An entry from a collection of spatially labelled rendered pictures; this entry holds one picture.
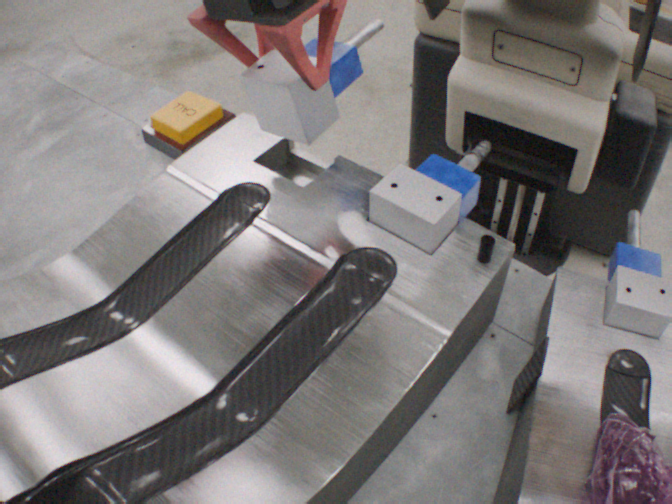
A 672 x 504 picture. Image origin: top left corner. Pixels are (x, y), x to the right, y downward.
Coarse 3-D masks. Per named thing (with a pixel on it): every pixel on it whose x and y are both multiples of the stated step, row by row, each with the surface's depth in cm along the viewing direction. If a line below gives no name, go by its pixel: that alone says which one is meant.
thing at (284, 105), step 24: (312, 48) 41; (336, 48) 40; (264, 72) 38; (288, 72) 37; (336, 72) 40; (360, 72) 42; (264, 96) 39; (288, 96) 37; (312, 96) 38; (336, 96) 41; (264, 120) 41; (288, 120) 39; (312, 120) 39
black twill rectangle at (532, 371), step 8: (544, 344) 35; (536, 352) 37; (544, 352) 35; (536, 360) 36; (544, 360) 35; (528, 368) 38; (536, 368) 35; (520, 376) 39; (528, 376) 37; (536, 376) 34; (520, 384) 38; (528, 384) 36; (512, 392) 40; (520, 392) 37; (512, 400) 38; (520, 400) 37; (512, 408) 38
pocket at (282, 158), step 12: (276, 144) 46; (288, 144) 47; (264, 156) 45; (276, 156) 47; (288, 156) 48; (300, 156) 47; (312, 156) 47; (276, 168) 48; (288, 168) 48; (300, 168) 48; (312, 168) 47; (324, 168) 46; (300, 180) 47
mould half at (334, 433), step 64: (256, 128) 47; (192, 192) 43; (320, 192) 42; (64, 256) 39; (128, 256) 39; (256, 256) 38; (320, 256) 38; (448, 256) 37; (512, 256) 39; (0, 320) 31; (192, 320) 35; (256, 320) 35; (384, 320) 35; (448, 320) 34; (64, 384) 29; (128, 384) 31; (192, 384) 32; (320, 384) 32; (384, 384) 32; (0, 448) 24; (64, 448) 25; (256, 448) 29; (320, 448) 30; (384, 448) 35
